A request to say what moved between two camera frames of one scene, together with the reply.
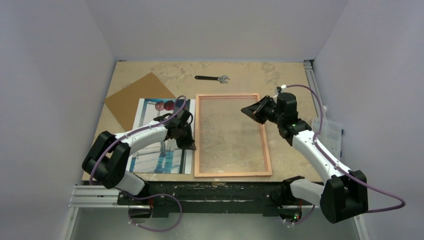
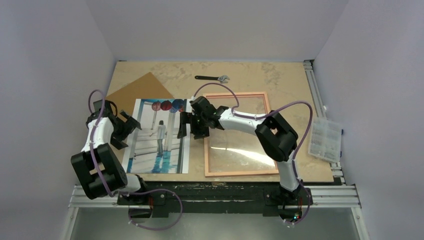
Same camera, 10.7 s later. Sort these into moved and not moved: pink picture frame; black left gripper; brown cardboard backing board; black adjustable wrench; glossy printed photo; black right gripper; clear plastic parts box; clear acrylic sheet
Moved: black left gripper; pink picture frame; black right gripper
Not moved: glossy printed photo; black adjustable wrench; clear plastic parts box; clear acrylic sheet; brown cardboard backing board
